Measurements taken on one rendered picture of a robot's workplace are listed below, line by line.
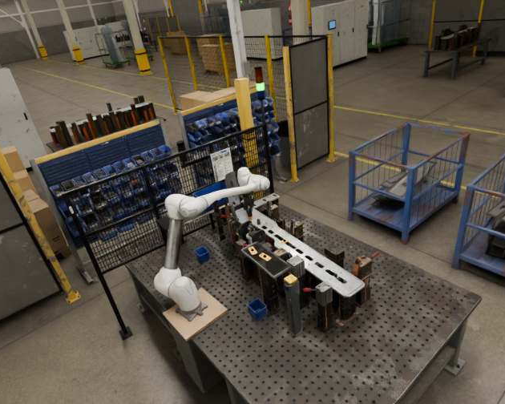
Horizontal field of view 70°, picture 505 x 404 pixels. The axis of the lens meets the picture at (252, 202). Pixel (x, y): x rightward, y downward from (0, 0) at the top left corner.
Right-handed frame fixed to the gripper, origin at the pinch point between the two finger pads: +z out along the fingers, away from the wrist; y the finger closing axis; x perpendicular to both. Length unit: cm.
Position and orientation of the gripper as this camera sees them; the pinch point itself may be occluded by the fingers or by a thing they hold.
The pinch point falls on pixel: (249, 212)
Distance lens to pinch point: 308.5
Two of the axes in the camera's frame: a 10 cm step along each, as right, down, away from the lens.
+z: 1.3, 8.6, 4.9
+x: -5.6, -3.5, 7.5
